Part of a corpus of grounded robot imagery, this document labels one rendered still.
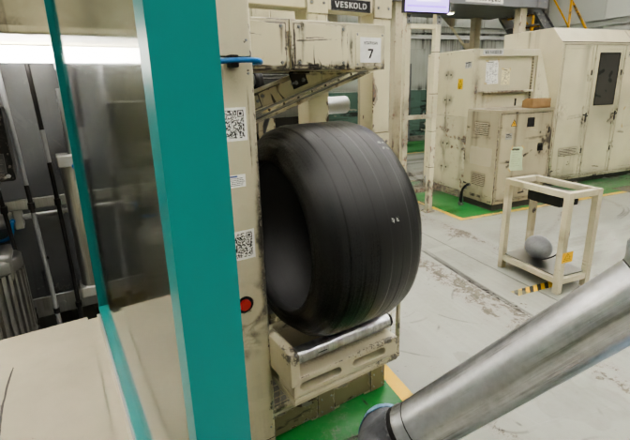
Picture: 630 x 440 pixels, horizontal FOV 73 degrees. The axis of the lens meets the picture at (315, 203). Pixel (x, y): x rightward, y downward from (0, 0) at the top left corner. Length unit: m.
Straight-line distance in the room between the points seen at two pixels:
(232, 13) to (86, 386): 0.75
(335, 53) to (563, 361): 1.09
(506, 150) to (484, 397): 5.17
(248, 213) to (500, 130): 4.83
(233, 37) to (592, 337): 0.83
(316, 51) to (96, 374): 1.09
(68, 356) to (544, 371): 0.61
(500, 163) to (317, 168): 4.84
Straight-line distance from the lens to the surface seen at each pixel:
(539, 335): 0.65
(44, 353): 0.68
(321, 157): 1.00
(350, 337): 1.25
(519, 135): 5.88
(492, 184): 5.74
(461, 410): 0.71
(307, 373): 1.19
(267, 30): 1.33
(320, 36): 1.41
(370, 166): 1.04
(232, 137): 0.99
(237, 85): 0.99
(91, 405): 0.55
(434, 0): 5.34
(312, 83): 1.55
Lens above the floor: 1.59
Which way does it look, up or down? 16 degrees down
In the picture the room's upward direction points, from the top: 2 degrees counter-clockwise
